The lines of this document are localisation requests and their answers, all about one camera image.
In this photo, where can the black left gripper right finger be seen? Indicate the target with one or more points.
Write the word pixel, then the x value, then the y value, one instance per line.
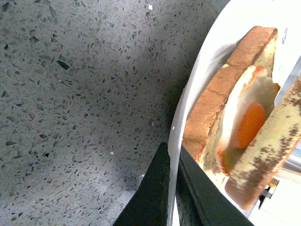
pixel 199 201

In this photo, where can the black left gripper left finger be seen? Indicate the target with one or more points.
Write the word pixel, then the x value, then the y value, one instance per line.
pixel 148 206

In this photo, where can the white round plate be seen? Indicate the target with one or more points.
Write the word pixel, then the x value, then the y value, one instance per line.
pixel 231 25

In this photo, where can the bread slice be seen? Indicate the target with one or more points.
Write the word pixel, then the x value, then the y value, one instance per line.
pixel 265 156
pixel 257 48

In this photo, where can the fried egg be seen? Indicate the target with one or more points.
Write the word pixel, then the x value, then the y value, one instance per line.
pixel 249 105

